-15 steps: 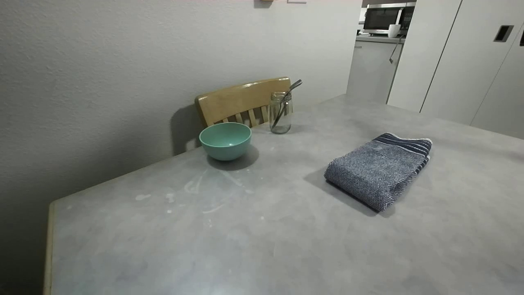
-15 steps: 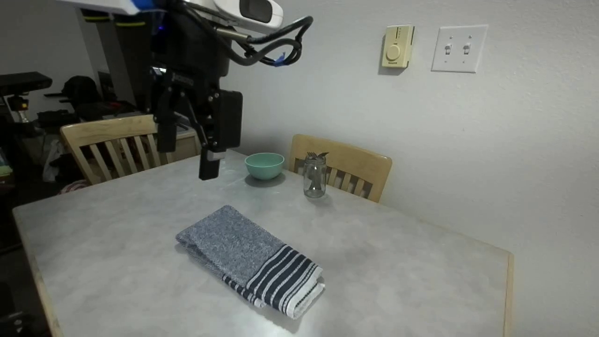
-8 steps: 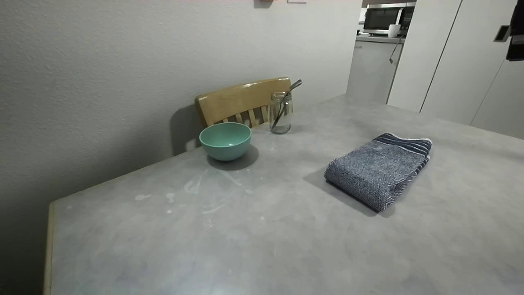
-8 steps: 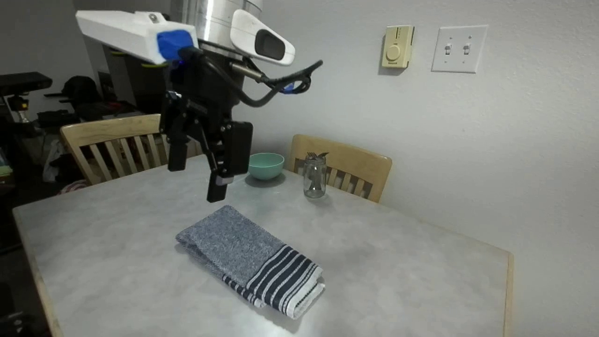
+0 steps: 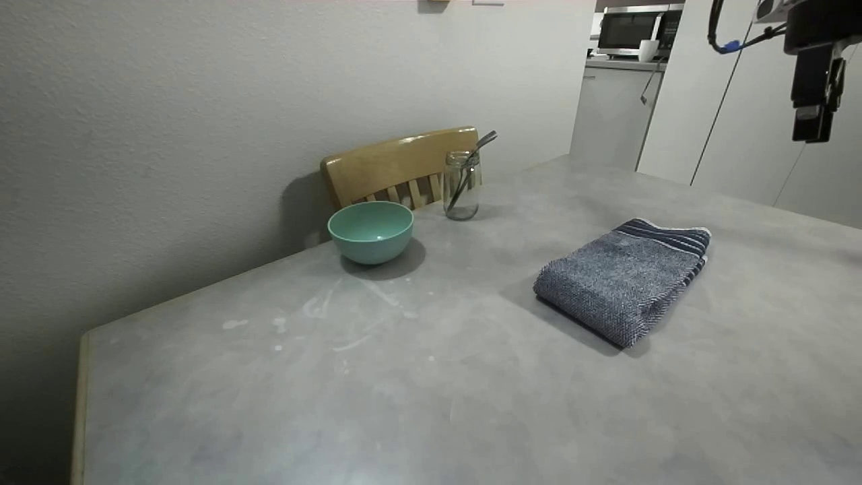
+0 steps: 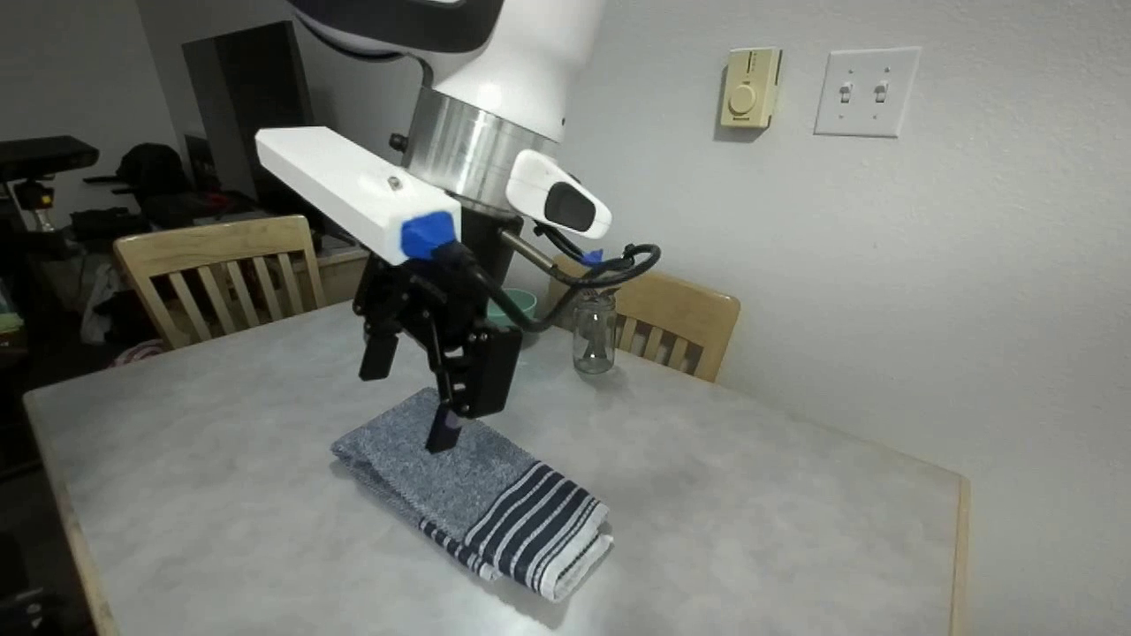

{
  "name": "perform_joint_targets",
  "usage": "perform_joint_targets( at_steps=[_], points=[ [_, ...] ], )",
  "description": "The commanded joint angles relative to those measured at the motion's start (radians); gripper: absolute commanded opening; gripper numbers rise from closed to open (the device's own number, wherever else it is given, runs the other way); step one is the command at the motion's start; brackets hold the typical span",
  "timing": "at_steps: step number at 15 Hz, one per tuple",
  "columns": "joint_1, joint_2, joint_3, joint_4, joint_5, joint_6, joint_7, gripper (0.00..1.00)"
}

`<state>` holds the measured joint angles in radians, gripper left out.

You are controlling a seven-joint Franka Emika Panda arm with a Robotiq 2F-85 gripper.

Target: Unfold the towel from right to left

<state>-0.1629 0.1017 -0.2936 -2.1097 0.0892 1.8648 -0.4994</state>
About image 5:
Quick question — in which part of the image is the wooden chair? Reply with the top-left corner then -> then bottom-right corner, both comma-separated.
321,126 -> 484,212

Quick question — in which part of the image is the tall white cupboard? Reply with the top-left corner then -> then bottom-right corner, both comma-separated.
636,0 -> 862,230

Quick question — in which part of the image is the teal bowl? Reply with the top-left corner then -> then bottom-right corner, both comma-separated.
327,201 -> 415,265

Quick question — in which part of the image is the blue grey folded towel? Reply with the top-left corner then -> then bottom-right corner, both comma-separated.
533,218 -> 712,350

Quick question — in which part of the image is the glass jar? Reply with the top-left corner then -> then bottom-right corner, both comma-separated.
443,150 -> 482,221

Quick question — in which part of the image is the white counter cabinet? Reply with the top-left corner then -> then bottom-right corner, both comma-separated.
570,58 -> 668,172

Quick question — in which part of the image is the metal spoon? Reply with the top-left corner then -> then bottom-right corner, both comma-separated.
447,131 -> 498,214

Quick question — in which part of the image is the microwave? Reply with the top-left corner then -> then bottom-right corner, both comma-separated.
596,4 -> 685,59

